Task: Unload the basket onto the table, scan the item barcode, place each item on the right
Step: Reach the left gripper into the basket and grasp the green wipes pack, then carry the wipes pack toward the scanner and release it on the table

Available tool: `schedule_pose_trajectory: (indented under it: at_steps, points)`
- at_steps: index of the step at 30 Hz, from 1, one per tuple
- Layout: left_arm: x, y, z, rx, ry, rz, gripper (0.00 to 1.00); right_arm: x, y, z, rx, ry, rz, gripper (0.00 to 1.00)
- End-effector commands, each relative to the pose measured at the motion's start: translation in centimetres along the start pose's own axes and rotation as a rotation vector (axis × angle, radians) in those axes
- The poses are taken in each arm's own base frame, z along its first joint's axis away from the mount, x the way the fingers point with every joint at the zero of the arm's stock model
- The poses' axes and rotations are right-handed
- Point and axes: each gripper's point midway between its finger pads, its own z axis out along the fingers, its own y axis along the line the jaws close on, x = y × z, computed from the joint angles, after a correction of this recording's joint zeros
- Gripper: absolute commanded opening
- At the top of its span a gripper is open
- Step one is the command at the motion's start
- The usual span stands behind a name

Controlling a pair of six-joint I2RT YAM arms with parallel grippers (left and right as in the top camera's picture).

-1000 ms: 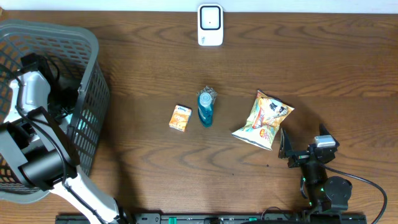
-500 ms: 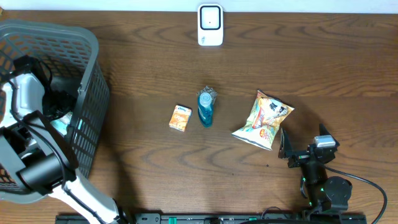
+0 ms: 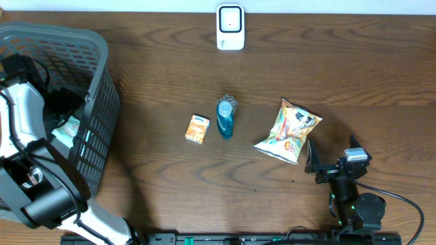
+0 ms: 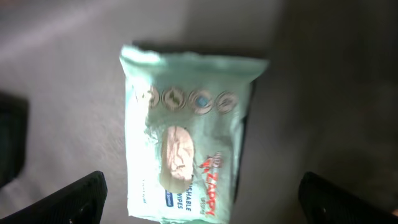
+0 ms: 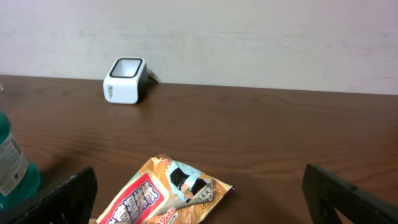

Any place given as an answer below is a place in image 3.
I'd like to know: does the orange tissue pack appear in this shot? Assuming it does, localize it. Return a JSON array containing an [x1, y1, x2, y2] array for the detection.
[[185, 115, 211, 144]]

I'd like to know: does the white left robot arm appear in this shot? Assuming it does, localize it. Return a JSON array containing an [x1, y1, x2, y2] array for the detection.
[[1, 54, 148, 244]]

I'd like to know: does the white barcode scanner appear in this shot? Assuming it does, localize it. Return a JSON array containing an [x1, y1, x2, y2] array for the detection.
[[216, 4, 245, 51]]

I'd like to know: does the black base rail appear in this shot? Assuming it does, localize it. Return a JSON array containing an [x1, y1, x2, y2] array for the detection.
[[61, 226, 403, 245]]

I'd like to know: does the blue liquid bottle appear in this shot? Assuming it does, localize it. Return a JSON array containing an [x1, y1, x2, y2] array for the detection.
[[216, 94, 238, 140]]

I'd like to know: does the dark grey plastic basket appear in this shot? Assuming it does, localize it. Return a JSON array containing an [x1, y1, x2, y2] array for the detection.
[[0, 22, 121, 222]]

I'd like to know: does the orange snack bag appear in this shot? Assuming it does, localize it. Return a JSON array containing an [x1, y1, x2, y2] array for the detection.
[[254, 98, 323, 165]]

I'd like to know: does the white green packet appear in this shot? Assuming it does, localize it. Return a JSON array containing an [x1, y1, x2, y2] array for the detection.
[[52, 116, 80, 148]]

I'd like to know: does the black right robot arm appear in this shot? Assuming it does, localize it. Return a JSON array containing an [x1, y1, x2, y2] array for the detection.
[[305, 135, 386, 233]]

